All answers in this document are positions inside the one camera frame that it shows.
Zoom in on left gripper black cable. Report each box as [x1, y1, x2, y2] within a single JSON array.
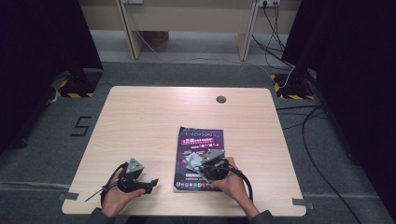
[[99, 161, 130, 207]]

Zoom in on grey tape strip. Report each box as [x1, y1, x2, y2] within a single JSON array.
[[291, 198, 315, 210], [57, 191, 80, 202]]

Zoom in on beige wooden desk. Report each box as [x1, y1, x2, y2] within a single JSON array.
[[78, 0, 302, 62]]

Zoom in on person's right hand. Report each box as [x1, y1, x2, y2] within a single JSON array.
[[211, 156, 250, 207]]

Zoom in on brown cardboard box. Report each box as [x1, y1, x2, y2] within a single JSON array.
[[141, 30, 170, 48]]

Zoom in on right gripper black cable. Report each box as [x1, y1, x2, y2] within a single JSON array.
[[223, 161, 254, 203]]

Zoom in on stand base with hazard tape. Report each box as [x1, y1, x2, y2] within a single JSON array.
[[56, 69, 104, 99], [269, 69, 318, 102]]

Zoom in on black curtain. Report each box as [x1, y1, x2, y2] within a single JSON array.
[[0, 0, 105, 156], [281, 0, 396, 217]]

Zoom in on white wall power socket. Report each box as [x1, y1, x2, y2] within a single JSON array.
[[258, 0, 281, 8]]

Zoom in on black plugged-in cables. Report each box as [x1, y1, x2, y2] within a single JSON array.
[[250, 1, 295, 70]]

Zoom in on person's left hand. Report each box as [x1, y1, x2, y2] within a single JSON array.
[[100, 169, 146, 218]]

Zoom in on black cable tie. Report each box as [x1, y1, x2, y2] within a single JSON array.
[[84, 185, 110, 203]]

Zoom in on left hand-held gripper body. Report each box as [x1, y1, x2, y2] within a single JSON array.
[[117, 157, 146, 194]]

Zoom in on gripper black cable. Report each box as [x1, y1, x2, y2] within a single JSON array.
[[223, 161, 254, 203], [99, 161, 130, 207]]

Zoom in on illustrated magazine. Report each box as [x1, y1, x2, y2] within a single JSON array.
[[173, 125, 225, 193]]

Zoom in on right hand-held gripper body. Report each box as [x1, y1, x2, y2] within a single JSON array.
[[197, 147, 232, 183]]

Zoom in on black floor cables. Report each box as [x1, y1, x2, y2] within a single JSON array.
[[276, 104, 362, 224]]

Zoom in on white floor cable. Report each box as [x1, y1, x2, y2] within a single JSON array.
[[135, 30, 296, 89]]

